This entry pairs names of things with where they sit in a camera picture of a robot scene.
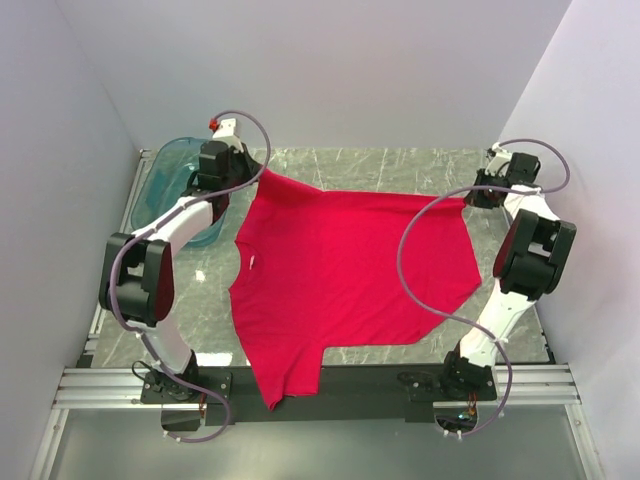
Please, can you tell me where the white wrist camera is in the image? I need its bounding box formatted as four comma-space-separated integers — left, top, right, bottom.
485, 142, 512, 176
209, 117, 241, 141

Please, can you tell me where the aluminium left side rail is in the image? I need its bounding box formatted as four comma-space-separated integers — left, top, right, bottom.
77, 150, 151, 368

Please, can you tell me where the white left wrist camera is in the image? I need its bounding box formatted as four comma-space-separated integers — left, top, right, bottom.
209, 117, 241, 141

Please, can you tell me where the red t shirt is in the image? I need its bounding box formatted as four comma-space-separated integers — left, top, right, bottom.
229, 171, 482, 408

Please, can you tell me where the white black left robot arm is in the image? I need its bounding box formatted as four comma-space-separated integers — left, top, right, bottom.
99, 140, 264, 402

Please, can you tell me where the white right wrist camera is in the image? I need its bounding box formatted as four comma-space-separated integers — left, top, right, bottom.
485, 142, 512, 176

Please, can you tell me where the teal translucent plastic bin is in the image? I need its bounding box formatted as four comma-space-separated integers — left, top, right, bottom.
130, 137, 207, 230

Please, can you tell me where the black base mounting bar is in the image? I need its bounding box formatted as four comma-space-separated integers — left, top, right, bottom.
140, 359, 497, 431

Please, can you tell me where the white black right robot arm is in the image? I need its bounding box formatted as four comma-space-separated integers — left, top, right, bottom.
438, 144, 577, 399

